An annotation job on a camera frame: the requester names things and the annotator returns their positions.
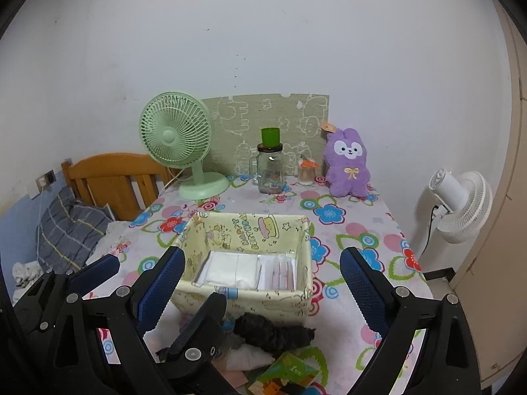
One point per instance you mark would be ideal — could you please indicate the white tissue packet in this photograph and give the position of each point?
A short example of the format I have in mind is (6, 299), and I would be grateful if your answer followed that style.
(224, 271)

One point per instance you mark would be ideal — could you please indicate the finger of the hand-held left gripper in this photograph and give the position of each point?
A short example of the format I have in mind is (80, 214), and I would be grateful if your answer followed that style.
(204, 329)
(99, 271)

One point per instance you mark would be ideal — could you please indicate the yellow cartoon fabric storage box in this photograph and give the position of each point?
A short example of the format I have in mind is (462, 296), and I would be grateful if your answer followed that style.
(193, 255)

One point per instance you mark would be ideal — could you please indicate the pink wipes packet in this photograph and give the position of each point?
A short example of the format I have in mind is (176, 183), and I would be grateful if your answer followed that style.
(231, 378)

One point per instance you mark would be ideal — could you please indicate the green cartoon wall mat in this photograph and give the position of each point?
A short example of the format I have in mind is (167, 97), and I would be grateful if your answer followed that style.
(263, 111)

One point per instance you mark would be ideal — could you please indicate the crumpled white cloth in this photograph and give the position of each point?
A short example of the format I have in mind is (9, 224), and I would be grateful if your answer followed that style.
(24, 273)

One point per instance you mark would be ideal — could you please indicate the wall power outlet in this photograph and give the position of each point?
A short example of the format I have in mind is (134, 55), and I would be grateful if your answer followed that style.
(46, 178)

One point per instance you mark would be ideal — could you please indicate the grey plaid pillow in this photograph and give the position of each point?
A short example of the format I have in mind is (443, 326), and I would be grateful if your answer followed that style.
(70, 230)

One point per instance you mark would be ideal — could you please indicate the green plastic cup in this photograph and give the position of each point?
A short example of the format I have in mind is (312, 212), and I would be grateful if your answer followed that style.
(271, 137)

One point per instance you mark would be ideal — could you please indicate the glass mug jar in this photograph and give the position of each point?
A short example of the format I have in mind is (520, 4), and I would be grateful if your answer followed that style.
(271, 170)

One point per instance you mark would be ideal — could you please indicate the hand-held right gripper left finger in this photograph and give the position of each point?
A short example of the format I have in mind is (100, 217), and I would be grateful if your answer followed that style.
(161, 290)

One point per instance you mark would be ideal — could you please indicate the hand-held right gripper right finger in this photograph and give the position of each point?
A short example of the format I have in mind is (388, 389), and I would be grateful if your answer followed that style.
(362, 288)

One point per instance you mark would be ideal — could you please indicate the green tissue packet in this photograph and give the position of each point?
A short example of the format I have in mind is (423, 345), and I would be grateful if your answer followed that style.
(288, 372)

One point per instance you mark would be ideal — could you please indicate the green desk fan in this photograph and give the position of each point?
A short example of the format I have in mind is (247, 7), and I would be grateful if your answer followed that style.
(173, 135)

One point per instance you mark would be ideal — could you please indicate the white circulator fan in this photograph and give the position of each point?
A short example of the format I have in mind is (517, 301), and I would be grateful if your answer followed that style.
(461, 201)

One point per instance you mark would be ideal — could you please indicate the small orange capped jar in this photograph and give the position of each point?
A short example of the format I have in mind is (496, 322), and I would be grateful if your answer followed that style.
(308, 173)

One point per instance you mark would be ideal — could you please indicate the purple plush bunny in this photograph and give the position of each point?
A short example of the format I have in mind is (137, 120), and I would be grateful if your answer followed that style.
(346, 168)

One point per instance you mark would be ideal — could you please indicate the wooden chair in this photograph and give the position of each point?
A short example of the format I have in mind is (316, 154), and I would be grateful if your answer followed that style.
(107, 181)

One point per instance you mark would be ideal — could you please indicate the pink striped packet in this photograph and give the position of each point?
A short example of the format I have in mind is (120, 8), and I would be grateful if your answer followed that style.
(280, 273)

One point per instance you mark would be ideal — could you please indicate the dark socks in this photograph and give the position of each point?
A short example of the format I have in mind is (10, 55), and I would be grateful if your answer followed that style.
(271, 333)

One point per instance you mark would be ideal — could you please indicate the beige wardrobe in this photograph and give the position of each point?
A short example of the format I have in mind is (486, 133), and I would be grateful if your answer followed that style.
(498, 214)

